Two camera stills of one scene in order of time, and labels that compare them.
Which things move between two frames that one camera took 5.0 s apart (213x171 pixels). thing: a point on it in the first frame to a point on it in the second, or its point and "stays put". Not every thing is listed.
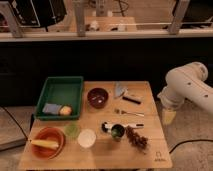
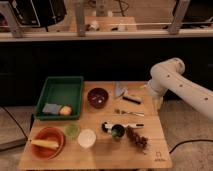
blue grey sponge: [51, 108] stays put
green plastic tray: [61, 90] stays put
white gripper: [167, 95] to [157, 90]
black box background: [38, 13] stays put
